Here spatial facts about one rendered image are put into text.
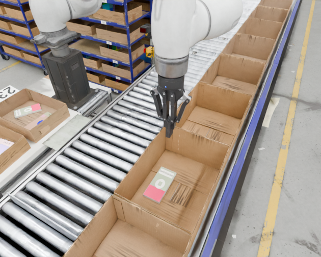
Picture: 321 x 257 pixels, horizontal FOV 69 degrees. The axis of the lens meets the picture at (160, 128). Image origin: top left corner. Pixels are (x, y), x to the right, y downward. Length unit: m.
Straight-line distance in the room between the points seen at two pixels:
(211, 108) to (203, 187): 0.53
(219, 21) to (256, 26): 1.75
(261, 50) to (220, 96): 0.79
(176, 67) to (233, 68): 1.09
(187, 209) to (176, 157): 0.26
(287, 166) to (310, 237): 0.64
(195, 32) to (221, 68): 1.11
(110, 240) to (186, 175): 0.40
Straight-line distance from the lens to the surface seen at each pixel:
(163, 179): 1.02
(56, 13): 1.52
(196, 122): 1.30
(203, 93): 1.35
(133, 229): 0.93
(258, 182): 2.26
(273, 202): 2.19
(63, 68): 1.58
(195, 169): 1.08
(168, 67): 0.61
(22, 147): 1.48
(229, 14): 0.68
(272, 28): 2.38
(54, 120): 1.56
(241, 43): 2.03
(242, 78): 1.70
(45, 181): 1.33
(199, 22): 0.60
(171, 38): 0.57
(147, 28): 1.93
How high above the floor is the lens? 1.74
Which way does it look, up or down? 43 degrees down
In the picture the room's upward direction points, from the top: straight up
